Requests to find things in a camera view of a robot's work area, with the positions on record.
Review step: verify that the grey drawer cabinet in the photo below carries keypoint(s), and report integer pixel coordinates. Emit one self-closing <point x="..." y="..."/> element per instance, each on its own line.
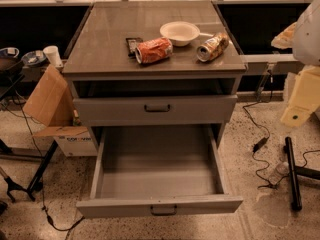
<point x="99" y="65"/>

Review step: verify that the crushed gold soda can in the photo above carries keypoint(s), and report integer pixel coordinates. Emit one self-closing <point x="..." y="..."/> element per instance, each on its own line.
<point x="213" y="47"/>

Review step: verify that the clear plastic bottle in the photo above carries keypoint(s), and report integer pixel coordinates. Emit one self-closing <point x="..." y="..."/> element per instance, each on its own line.
<point x="280" y="172"/>

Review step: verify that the blue bowl with items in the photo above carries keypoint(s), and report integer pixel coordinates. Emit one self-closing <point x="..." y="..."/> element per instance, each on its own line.
<point x="34" y="58"/>

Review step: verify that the white paper cup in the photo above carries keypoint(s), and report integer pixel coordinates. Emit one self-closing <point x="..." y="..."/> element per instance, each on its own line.
<point x="52" y="54"/>

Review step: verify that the white paper bowl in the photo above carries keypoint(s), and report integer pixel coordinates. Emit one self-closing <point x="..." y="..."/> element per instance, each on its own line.
<point x="180" y="33"/>

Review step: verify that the dark rxbar chocolate bar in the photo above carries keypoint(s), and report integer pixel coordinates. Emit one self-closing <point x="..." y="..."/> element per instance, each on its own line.
<point x="132" y="45"/>

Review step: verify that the closed grey top drawer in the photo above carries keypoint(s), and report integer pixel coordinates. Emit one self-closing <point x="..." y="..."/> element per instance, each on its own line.
<point x="155" y="110"/>

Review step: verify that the black stand leg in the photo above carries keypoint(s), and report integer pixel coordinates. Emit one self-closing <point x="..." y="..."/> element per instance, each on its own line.
<point x="296" y="171"/>

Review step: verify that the brown cardboard box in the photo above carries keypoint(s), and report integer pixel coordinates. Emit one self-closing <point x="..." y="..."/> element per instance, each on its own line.
<point x="51" y="104"/>

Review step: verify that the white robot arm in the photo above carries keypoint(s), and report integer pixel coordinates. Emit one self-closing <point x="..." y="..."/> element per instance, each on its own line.
<point x="303" y="37"/>

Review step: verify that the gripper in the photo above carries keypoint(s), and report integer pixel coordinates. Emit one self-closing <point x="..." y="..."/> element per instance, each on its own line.
<point x="308" y="37"/>

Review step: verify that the crushed orange soda can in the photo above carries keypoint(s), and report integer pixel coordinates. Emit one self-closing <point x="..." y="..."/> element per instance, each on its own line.
<point x="153" y="50"/>

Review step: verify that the black table leg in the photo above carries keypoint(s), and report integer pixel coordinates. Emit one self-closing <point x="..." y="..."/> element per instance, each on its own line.
<point x="35" y="183"/>

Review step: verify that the open grey middle drawer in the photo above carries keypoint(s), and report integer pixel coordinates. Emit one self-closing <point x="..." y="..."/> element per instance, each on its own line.
<point x="158" y="171"/>

